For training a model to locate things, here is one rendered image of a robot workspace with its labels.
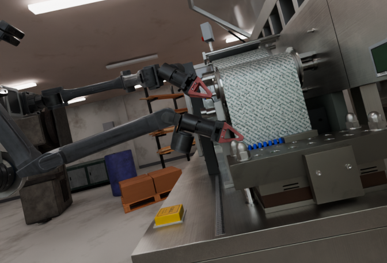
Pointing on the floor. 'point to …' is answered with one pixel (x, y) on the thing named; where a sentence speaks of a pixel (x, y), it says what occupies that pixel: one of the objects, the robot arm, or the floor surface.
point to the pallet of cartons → (148, 187)
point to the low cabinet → (87, 175)
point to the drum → (120, 169)
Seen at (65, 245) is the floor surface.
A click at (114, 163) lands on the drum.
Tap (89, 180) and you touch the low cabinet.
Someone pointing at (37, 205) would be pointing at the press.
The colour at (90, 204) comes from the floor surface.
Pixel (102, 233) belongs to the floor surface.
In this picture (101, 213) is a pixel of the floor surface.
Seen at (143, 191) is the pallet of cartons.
